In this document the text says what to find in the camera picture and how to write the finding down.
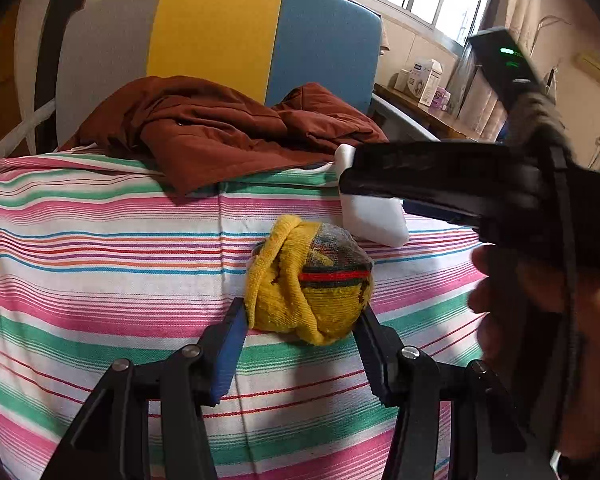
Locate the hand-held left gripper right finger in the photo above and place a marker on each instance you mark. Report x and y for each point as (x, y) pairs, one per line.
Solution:
(375, 360)

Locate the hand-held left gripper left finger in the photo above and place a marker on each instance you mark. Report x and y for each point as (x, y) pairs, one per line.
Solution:
(227, 355)

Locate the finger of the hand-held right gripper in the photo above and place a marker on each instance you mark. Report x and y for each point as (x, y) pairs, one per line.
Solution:
(430, 172)
(445, 217)

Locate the white sock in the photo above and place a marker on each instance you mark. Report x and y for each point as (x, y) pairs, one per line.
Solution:
(375, 220)

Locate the yellow sock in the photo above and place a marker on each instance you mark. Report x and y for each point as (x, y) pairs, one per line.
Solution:
(310, 290)

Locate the person's right hand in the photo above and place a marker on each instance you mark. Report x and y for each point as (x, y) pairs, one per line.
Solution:
(595, 350)

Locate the wooden shelf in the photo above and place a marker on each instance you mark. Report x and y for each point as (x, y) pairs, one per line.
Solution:
(430, 120)

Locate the small purple carton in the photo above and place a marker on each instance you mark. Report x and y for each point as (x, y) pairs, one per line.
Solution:
(441, 100)

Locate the white blue carton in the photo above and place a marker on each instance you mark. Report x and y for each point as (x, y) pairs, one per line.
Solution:
(425, 82)

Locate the small white jar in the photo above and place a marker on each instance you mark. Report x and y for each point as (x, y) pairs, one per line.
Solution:
(401, 81)

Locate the striped pink green tablecloth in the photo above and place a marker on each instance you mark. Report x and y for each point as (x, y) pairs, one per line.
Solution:
(105, 270)

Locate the brown red jacket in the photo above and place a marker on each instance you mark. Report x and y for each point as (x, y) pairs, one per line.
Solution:
(205, 125)

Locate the grey yellow blue padded chair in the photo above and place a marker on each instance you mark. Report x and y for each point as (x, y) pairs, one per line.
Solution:
(215, 35)

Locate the white wrapped armrest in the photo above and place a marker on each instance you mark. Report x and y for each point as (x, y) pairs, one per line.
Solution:
(15, 132)

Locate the black rolled mat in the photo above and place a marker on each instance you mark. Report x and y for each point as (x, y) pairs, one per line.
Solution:
(52, 60)

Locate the wooden wardrobe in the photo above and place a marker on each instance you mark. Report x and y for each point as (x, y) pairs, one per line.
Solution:
(0, 70)

